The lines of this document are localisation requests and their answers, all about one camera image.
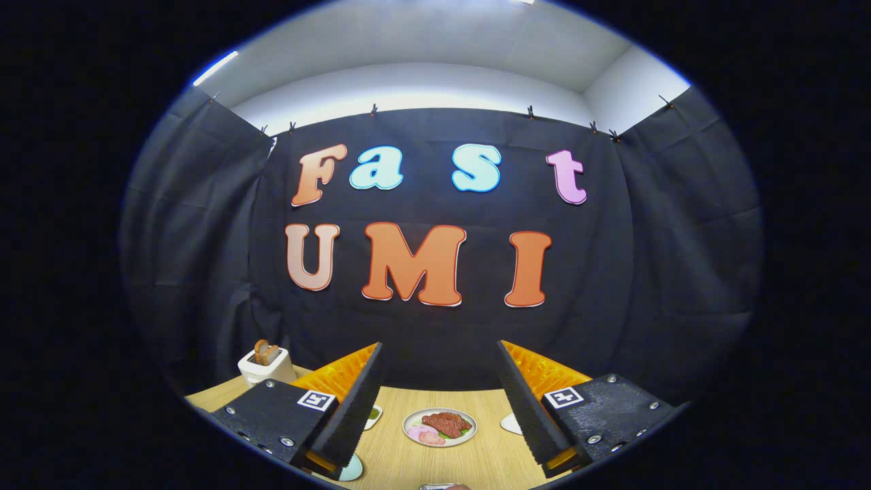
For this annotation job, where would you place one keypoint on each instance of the brown grilled steak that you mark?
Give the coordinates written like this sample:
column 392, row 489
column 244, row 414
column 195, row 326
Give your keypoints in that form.
column 446, row 423

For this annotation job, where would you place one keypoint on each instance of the narrow ceiling light panel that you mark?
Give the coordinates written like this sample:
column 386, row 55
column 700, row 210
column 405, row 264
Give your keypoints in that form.
column 216, row 68

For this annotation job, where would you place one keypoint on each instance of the oval cream plate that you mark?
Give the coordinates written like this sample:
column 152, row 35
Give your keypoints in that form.
column 410, row 422

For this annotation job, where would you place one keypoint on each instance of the row of small cloth clips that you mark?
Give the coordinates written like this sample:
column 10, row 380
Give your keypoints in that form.
column 373, row 109

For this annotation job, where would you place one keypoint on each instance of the salmon pink ham slice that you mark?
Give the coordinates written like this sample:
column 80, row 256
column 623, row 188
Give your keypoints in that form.
column 432, row 439

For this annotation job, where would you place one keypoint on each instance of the small white saucer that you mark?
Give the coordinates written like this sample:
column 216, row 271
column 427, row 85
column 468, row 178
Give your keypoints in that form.
column 512, row 423

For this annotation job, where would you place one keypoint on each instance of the white divided snack dish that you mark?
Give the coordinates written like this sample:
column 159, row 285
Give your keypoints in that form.
column 375, row 422

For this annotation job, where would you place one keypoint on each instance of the pale pink ham slice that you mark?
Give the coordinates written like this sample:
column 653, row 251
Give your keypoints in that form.
column 416, row 431

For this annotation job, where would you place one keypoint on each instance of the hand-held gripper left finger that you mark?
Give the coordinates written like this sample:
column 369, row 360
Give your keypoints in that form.
column 354, row 408

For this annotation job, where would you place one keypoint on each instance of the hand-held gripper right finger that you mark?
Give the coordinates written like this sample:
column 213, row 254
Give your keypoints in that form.
column 527, row 408

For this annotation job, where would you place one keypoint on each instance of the toasted bread slices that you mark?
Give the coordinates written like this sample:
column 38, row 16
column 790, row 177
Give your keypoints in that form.
column 265, row 352

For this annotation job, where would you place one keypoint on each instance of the round teal plate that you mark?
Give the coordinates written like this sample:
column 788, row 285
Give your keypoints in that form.
column 352, row 468

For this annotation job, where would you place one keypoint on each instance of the cream white toaster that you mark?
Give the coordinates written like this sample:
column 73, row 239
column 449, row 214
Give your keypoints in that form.
column 262, row 373

